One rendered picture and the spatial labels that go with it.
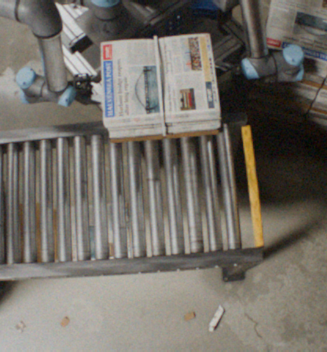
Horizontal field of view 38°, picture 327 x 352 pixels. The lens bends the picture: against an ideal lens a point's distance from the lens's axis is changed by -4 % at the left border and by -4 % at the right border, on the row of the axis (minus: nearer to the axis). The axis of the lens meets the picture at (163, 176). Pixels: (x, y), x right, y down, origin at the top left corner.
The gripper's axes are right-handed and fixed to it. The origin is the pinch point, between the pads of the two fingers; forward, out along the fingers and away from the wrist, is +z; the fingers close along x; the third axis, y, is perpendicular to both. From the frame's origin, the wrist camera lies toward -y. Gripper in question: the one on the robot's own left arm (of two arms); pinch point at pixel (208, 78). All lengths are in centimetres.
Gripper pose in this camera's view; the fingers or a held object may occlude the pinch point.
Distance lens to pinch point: 184.4
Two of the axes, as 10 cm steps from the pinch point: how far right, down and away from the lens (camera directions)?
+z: -10.0, 0.9, 0.3
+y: -0.5, -2.6, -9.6
